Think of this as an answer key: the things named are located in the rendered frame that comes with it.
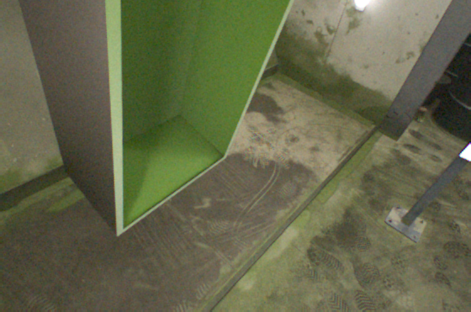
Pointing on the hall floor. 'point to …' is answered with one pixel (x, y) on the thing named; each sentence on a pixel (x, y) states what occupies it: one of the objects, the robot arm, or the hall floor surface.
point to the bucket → (437, 89)
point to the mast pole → (435, 189)
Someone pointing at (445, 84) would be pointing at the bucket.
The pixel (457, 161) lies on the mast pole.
